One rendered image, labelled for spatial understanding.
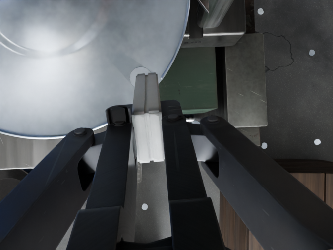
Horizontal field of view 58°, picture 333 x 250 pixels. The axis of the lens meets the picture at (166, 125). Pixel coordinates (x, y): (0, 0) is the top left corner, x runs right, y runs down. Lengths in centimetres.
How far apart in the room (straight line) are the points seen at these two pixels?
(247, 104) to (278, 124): 71
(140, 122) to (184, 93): 30
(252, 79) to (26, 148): 32
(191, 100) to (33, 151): 23
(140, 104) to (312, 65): 111
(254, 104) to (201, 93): 8
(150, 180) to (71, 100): 81
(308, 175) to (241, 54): 45
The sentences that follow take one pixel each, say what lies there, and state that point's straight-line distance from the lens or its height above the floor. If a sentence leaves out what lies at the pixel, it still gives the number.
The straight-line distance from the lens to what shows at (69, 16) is 33.
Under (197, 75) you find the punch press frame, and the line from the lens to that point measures 45.
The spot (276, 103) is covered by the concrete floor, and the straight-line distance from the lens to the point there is 117.
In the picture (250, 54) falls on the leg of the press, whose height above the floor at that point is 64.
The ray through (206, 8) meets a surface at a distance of 32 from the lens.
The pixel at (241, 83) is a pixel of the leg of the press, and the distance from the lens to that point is 46.
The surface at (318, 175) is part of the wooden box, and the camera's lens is 84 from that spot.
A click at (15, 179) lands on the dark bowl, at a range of 121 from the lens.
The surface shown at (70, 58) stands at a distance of 32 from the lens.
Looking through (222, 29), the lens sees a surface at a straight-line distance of 41.
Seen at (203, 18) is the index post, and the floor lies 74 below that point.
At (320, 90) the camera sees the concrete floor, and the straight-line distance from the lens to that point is 124.
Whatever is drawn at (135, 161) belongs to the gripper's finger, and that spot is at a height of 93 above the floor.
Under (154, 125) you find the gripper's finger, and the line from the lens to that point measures 15.
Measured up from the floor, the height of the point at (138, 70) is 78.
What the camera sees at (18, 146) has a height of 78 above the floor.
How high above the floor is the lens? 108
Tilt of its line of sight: 88 degrees down
